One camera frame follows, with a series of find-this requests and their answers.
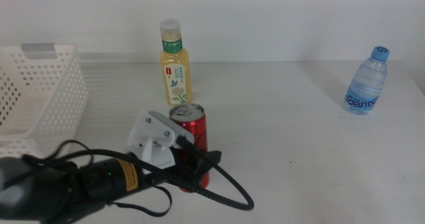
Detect red soda can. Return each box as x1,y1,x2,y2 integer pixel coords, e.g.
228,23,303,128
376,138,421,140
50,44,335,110
168,103,211,193

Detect yellow tea bottle green label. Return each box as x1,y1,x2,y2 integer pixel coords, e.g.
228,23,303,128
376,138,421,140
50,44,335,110
159,18,193,106

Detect clear water bottle blue cap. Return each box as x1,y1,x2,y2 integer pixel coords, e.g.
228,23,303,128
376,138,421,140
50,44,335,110
343,46,390,116

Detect white perforated plastic basket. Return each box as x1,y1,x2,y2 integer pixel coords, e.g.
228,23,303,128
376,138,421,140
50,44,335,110
0,43,89,160

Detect thin black cable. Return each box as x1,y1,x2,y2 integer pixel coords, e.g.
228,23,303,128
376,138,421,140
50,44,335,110
109,183,173,217
3,139,94,185

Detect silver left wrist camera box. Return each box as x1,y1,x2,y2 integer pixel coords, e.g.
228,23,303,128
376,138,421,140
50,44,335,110
147,110,195,148

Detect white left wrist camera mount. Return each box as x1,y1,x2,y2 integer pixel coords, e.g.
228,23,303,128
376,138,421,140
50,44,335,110
126,110,180,175

